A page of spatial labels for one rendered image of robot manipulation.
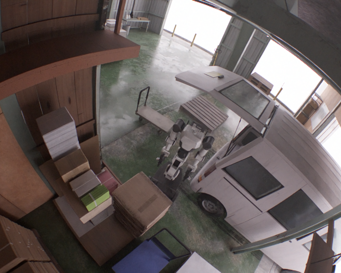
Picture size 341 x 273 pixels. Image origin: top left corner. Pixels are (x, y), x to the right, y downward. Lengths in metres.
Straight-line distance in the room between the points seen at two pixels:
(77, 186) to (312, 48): 1.63
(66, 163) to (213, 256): 2.59
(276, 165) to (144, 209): 1.45
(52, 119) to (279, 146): 2.10
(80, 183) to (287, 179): 2.04
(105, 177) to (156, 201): 1.01
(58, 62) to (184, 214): 2.74
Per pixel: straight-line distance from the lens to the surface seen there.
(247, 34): 5.44
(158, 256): 2.55
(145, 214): 1.65
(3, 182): 2.28
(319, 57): 0.73
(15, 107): 1.63
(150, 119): 3.69
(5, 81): 0.94
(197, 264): 2.83
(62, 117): 1.34
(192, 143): 2.00
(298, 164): 2.00
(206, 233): 3.06
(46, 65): 0.95
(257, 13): 0.76
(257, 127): 1.88
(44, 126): 1.32
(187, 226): 2.94
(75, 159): 1.42
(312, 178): 2.12
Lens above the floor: 2.68
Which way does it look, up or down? 45 degrees down
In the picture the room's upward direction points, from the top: 23 degrees clockwise
